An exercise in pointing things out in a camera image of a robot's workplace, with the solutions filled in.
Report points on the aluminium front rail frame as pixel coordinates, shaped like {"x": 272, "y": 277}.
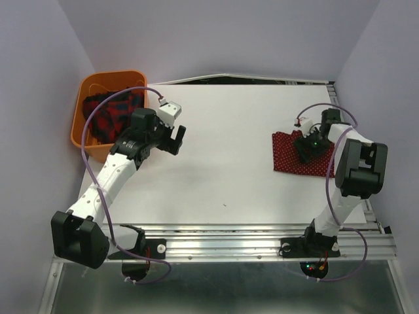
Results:
{"x": 237, "y": 269}

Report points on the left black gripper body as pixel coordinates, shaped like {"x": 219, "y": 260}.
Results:
{"x": 161, "y": 139}

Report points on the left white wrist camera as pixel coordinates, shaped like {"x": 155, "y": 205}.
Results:
{"x": 168, "y": 113}

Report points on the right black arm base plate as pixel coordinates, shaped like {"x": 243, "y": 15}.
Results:
{"x": 291, "y": 250}

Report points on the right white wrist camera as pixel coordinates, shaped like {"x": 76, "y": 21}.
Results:
{"x": 303, "y": 125}

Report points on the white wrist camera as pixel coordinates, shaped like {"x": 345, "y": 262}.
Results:
{"x": 168, "y": 113}
{"x": 303, "y": 125}

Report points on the red black plaid skirt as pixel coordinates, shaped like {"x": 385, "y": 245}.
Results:
{"x": 111, "y": 120}

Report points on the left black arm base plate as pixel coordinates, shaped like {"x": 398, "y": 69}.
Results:
{"x": 150, "y": 248}

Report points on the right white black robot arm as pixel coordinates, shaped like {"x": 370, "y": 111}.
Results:
{"x": 357, "y": 166}

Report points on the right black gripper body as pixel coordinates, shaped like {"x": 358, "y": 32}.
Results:
{"x": 314, "y": 143}

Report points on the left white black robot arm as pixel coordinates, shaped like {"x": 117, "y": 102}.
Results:
{"x": 76, "y": 233}

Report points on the red polka dot skirt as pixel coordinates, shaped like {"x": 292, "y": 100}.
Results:
{"x": 286, "y": 157}

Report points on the orange plastic bin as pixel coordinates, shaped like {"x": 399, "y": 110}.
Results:
{"x": 99, "y": 83}

